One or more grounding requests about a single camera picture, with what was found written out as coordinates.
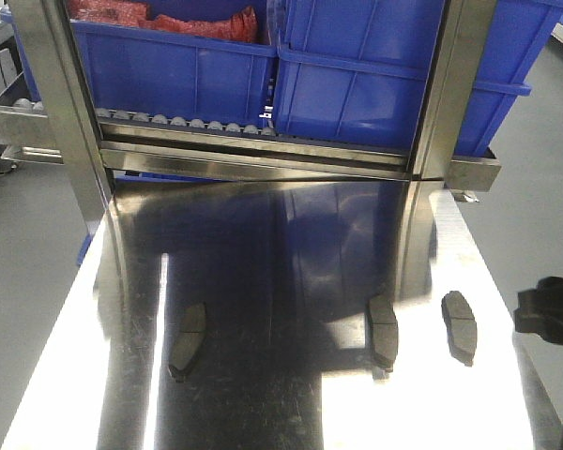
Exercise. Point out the roller conveyor track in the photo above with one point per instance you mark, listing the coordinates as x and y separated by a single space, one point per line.
181 122

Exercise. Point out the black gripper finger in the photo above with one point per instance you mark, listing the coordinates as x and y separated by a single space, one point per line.
540 310

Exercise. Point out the blue bin under table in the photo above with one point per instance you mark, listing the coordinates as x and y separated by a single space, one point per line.
84 246

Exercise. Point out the brake pad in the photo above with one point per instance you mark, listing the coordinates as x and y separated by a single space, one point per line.
188 342
462 331
382 336

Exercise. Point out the stainless steel rack frame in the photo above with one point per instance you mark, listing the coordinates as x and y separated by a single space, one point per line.
68 132

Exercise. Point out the left blue plastic bin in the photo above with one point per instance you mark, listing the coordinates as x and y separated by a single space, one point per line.
148 71

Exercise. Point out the right blue plastic bin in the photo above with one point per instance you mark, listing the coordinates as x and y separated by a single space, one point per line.
356 71

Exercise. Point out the blue plastic bin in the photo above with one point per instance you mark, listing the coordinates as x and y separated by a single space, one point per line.
148 71
356 71

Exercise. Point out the red mesh bag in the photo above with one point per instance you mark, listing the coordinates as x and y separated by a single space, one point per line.
241 26

